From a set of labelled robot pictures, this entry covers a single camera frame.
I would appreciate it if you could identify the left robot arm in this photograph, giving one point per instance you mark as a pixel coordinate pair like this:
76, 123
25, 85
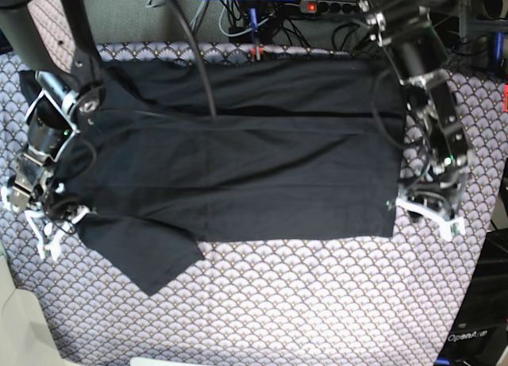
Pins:
404, 31

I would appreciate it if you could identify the red black table clamp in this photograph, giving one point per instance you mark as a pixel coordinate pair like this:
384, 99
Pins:
257, 53

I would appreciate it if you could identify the white power strip red switch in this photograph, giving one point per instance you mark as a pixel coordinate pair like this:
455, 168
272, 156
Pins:
322, 7

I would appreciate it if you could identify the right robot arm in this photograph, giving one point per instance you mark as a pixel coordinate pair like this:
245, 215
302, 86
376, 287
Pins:
53, 38

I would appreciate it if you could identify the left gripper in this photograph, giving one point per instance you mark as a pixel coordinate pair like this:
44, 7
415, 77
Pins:
434, 207

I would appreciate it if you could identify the black OpenArm box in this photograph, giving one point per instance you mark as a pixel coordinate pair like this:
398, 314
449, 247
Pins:
479, 333

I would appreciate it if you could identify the red clamp right edge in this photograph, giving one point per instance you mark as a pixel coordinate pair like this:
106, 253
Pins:
505, 98

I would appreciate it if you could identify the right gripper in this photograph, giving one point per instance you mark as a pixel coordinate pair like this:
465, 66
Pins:
50, 232

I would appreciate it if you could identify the fan patterned table cloth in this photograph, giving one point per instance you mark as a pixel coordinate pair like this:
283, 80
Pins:
349, 301

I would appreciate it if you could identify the black T-shirt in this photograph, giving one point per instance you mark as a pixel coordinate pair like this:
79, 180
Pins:
293, 153

